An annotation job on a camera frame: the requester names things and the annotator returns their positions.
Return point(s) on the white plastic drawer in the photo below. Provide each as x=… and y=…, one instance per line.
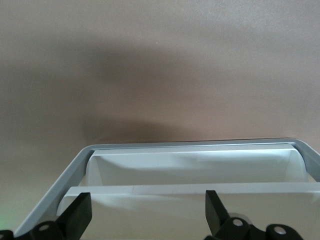
x=187, y=170
x=175, y=189

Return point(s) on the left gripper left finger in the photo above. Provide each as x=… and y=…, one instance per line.
x=75, y=216

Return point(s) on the white drawer cabinet housing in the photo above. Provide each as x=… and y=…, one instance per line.
x=175, y=145

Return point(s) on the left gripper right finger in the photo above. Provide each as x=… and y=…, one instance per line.
x=215, y=212

